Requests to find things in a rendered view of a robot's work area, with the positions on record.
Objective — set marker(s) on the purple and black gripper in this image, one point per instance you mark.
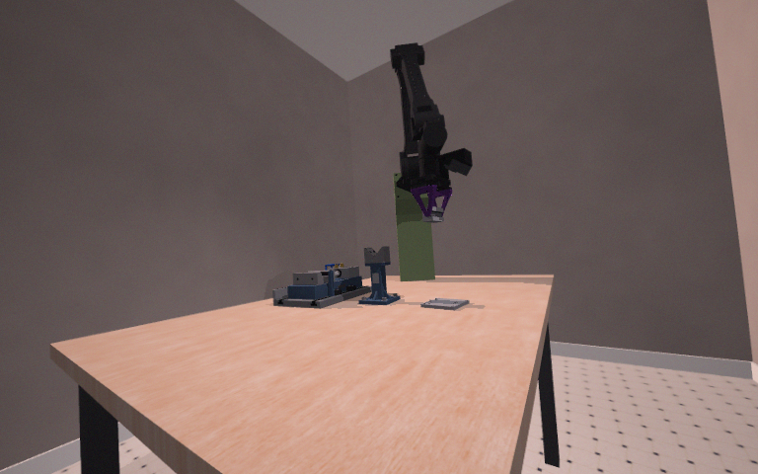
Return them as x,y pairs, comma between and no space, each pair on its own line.
434,185

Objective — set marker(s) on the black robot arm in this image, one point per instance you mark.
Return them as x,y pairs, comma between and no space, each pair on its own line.
405,58

